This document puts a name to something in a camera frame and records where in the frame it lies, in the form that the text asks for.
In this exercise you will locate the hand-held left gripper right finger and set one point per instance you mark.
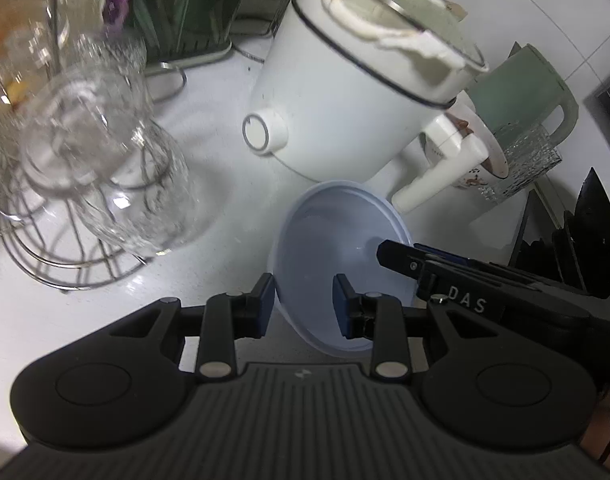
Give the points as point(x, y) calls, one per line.
point(342, 310)

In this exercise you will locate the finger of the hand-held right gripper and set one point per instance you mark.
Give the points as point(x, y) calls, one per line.
point(400, 260)
point(442, 252)

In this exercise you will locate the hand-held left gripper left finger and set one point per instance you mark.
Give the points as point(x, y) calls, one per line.
point(266, 305)

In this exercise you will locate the blue plastic bowl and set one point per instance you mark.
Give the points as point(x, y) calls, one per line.
point(325, 240)

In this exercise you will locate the textured glass tumbler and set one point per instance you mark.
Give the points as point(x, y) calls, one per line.
point(530, 160)

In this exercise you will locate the white patterned ceramic mug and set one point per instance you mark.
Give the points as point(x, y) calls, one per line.
point(481, 125)

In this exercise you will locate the clear glass cup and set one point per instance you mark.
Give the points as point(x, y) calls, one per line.
point(145, 210)
point(112, 57)
point(70, 125)

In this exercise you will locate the white electric pot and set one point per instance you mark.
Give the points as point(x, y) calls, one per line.
point(335, 100)

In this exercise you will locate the green electric kettle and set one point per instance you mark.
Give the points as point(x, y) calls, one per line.
point(530, 90)

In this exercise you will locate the glass pot lid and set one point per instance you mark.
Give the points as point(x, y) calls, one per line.
point(415, 15)

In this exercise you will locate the green chopstick holder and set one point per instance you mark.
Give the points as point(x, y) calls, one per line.
point(195, 20)

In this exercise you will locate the red lid glass jar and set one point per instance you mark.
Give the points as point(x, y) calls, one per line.
point(5, 10)

